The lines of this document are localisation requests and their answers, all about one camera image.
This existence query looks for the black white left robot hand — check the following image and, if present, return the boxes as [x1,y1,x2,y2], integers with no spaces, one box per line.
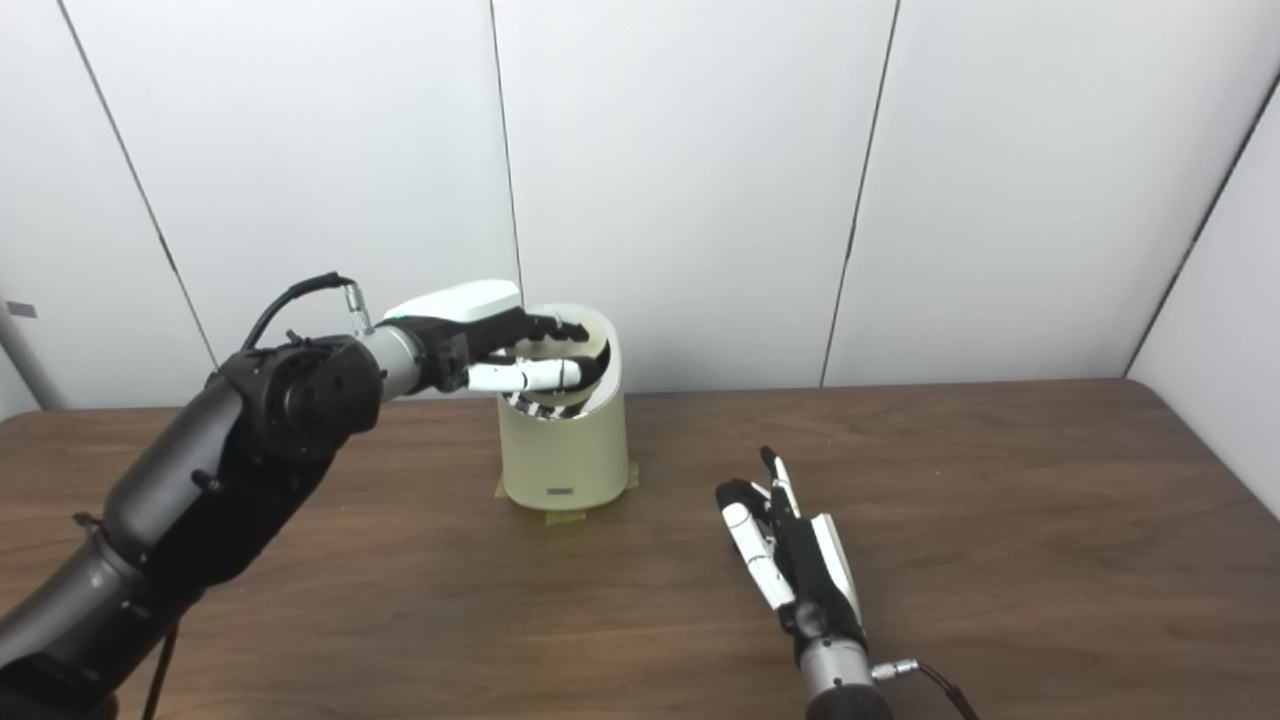
[385,279,606,396]

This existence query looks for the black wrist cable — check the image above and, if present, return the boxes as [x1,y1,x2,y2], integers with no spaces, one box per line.
[240,272,373,351]
[872,657,981,720]

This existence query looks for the cream-colored bin body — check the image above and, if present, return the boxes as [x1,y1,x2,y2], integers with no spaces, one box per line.
[497,303,631,512]

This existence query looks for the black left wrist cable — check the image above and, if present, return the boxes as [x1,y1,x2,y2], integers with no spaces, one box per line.
[240,272,373,351]

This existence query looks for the cream round bin lid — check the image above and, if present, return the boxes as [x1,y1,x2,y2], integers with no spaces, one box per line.
[512,310,611,413]

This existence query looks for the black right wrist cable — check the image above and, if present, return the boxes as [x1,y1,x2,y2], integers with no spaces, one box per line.
[872,657,981,720]

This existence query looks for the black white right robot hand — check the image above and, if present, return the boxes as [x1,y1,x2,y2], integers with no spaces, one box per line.
[715,446,869,651]

